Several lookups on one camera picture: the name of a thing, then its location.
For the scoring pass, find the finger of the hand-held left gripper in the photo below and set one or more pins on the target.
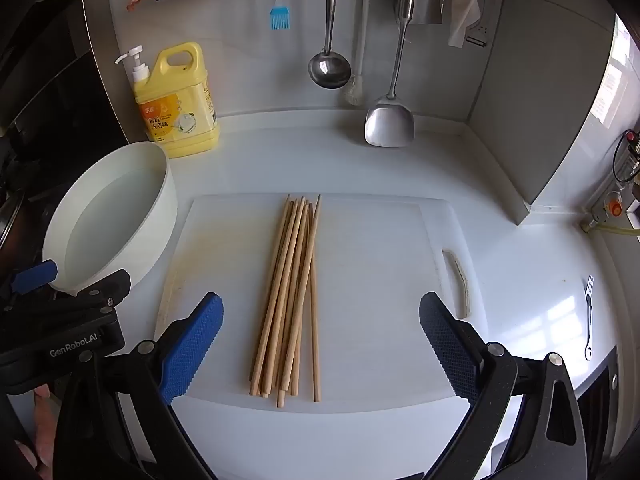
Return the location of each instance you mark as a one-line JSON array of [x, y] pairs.
[[35, 276], [112, 282]]

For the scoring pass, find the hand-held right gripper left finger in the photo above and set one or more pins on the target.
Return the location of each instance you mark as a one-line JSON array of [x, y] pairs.
[[195, 345]]

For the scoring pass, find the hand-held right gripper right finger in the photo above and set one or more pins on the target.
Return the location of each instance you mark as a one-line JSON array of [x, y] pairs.
[[445, 345]]

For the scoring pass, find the white round basin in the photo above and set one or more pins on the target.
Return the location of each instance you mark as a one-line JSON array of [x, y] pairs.
[[115, 210]]

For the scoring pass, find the bunch of wooden chopsticks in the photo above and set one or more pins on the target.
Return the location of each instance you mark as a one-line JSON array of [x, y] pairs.
[[287, 310]]

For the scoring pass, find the person's left hand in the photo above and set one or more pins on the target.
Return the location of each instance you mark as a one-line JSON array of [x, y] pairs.
[[42, 410]]

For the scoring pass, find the white plastic cutting board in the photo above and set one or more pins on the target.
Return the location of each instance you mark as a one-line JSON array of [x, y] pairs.
[[380, 285]]

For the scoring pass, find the steel fork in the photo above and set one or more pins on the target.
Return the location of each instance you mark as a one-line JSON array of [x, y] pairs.
[[589, 330]]

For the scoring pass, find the yellow dish soap bottle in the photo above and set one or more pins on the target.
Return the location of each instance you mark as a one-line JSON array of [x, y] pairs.
[[175, 110]]

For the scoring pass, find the black range hood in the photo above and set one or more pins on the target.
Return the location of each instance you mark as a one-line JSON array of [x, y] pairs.
[[60, 85]]

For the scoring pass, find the gas valve with orange knob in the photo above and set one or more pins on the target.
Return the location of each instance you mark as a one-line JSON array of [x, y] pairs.
[[615, 207]]

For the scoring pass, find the steel spatula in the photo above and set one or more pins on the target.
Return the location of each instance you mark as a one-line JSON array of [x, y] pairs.
[[389, 125]]

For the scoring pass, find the steel ladle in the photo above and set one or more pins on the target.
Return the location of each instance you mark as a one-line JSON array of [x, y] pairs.
[[329, 70]]

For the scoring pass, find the steel peeler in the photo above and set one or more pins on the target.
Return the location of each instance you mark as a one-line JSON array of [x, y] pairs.
[[477, 40]]

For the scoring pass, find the white bottle brush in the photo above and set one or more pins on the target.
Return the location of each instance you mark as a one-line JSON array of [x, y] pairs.
[[359, 50]]

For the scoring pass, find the window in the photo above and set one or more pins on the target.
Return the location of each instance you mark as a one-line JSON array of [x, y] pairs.
[[617, 85]]

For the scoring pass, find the beige hanging cloth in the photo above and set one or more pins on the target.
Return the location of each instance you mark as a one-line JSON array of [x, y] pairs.
[[462, 5]]

